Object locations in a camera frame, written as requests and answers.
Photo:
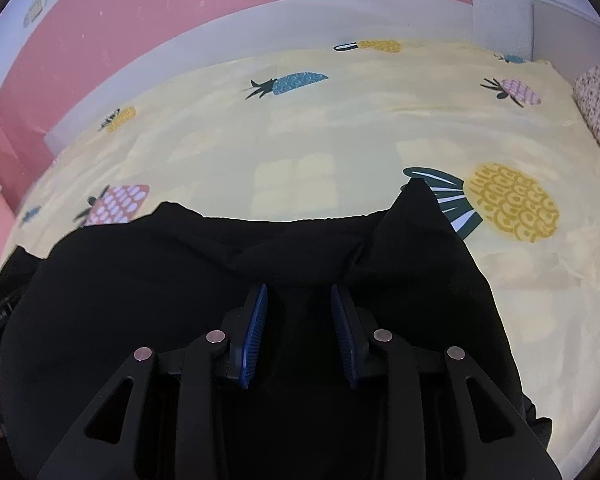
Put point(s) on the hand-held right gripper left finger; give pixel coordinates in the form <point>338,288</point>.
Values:
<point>254,340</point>

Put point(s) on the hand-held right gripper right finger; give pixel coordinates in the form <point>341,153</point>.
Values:
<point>342,340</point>

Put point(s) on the black jacket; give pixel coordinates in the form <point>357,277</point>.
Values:
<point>180,270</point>

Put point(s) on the yellow pineapple print bedsheet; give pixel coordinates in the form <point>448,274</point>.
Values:
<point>330,135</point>

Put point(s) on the beige headboard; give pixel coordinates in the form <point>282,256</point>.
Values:
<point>560,35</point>

